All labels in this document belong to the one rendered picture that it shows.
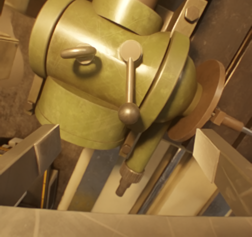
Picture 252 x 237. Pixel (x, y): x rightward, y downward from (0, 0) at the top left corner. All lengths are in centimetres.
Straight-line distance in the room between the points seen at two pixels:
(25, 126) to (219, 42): 175
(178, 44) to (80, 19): 15
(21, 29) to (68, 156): 122
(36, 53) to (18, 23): 154
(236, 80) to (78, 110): 50
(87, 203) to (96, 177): 19
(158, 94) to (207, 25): 38
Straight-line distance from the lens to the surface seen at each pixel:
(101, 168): 100
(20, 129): 200
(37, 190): 183
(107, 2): 31
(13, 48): 52
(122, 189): 48
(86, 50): 23
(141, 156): 41
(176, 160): 102
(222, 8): 63
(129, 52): 25
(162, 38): 30
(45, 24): 30
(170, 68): 26
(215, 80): 35
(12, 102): 195
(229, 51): 63
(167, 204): 119
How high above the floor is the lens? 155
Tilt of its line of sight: 74 degrees down
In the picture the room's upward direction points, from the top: 173 degrees counter-clockwise
